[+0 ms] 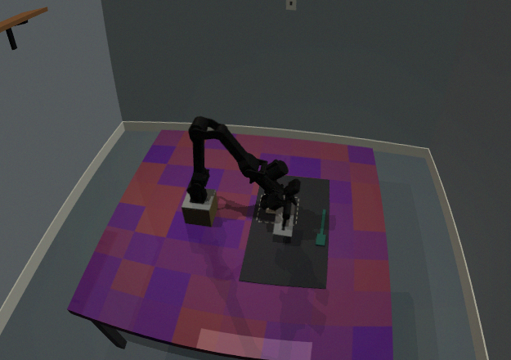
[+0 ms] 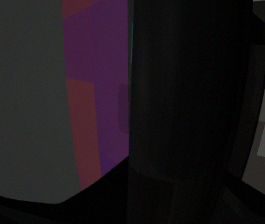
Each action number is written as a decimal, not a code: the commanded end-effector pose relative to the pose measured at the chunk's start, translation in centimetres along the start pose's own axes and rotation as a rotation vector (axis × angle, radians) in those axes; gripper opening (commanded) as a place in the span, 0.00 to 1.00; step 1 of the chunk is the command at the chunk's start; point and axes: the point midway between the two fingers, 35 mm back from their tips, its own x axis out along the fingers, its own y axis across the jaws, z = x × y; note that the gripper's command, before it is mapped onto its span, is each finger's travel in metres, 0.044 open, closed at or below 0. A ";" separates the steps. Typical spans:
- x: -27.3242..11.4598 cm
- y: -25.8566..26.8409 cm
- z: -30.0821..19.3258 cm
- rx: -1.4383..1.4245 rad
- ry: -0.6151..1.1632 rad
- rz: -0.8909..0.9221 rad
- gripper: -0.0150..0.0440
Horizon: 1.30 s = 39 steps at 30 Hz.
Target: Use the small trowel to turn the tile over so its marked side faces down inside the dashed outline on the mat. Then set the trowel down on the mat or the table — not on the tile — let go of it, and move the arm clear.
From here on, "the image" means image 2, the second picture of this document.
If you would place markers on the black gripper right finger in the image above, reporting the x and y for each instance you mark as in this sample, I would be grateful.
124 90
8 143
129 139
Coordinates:
239 203

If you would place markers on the black flat mat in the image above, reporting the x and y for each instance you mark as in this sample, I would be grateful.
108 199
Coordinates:
131 4

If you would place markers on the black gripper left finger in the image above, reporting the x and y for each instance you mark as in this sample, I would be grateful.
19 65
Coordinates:
104 202

